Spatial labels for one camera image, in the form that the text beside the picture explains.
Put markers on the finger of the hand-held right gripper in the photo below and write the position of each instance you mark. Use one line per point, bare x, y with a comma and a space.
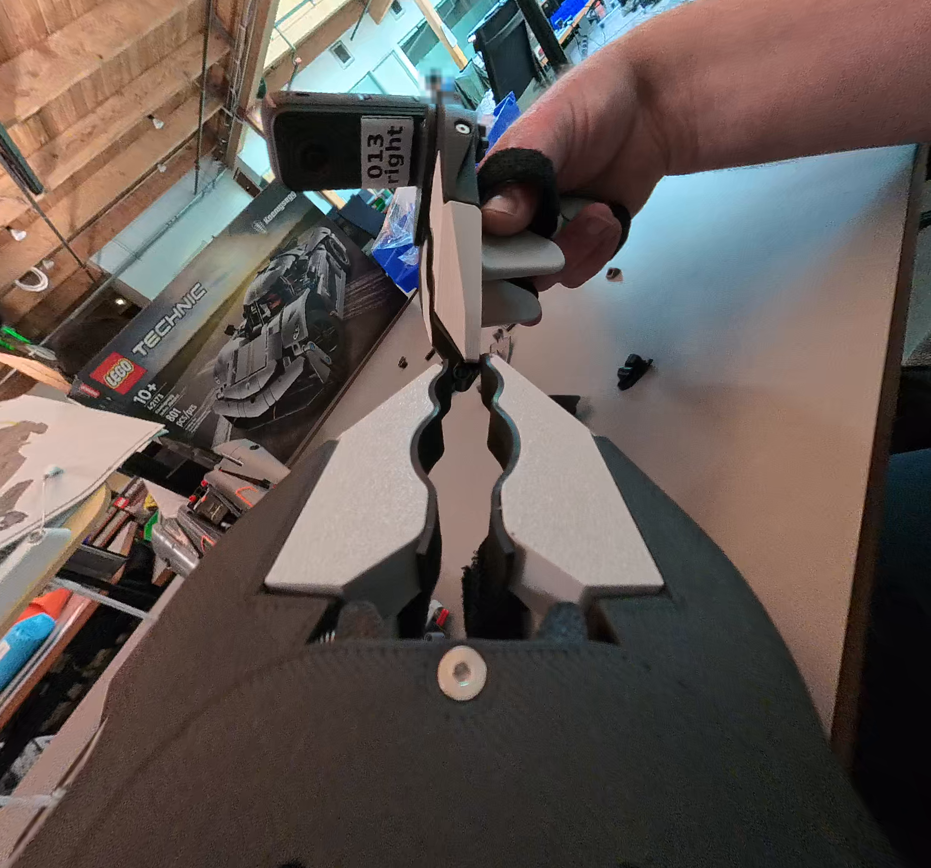
425, 286
458, 279

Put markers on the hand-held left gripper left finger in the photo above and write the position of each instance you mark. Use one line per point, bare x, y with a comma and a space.
349, 519

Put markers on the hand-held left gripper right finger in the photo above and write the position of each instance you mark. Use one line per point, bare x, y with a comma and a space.
582, 519

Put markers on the person's right forearm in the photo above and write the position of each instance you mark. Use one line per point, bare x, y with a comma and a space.
785, 46

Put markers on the partly built lego car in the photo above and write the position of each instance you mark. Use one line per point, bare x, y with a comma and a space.
218, 497

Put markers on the black angled lego piece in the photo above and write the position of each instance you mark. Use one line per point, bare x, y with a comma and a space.
634, 372

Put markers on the lego set box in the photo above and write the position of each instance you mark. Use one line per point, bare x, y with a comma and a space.
182, 344

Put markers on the person's right hand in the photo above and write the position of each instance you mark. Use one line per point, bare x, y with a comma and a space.
596, 126

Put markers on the black office chair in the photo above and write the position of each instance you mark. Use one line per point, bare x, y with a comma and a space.
502, 46

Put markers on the black ribbed disc pole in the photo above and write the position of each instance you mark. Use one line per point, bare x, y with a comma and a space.
524, 3

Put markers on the blue cylindrical pouch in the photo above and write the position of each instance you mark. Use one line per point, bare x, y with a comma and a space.
29, 642

